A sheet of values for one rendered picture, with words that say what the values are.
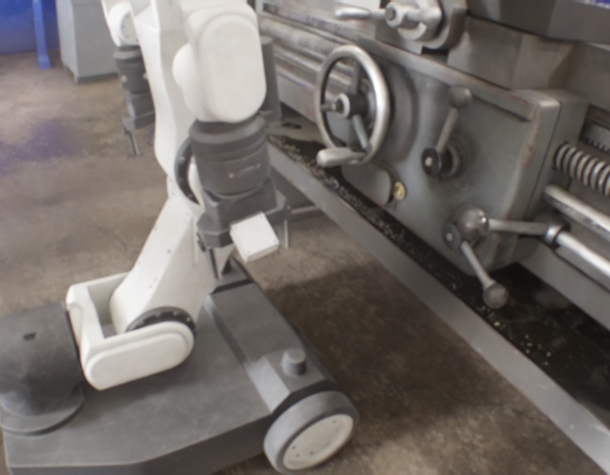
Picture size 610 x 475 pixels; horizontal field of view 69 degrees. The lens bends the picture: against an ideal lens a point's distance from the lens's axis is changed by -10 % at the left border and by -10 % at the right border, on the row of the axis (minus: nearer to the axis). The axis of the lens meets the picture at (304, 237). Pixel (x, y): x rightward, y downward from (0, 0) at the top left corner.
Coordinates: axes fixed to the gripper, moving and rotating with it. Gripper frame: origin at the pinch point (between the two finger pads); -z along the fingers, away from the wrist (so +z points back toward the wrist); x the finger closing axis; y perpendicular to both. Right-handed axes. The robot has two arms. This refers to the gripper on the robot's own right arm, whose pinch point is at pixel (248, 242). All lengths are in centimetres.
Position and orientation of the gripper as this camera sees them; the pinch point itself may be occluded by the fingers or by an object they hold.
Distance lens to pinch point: 66.2
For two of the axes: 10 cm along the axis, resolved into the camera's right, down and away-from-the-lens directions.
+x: 8.6, -3.7, 3.6
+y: -5.1, -5.1, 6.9
